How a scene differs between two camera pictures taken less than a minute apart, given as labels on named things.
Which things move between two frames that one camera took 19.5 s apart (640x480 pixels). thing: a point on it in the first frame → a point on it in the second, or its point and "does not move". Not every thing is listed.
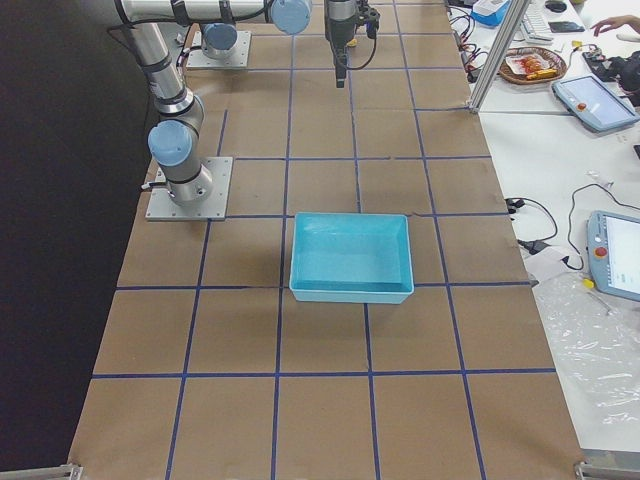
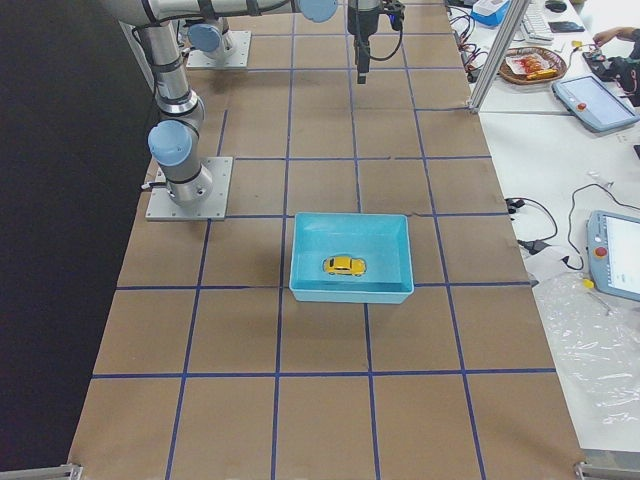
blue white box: (490, 12) does not move
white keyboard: (535, 26) does not move
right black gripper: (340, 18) → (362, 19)
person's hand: (617, 21) → (603, 37)
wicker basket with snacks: (531, 65) does not move
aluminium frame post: (503, 41) does not move
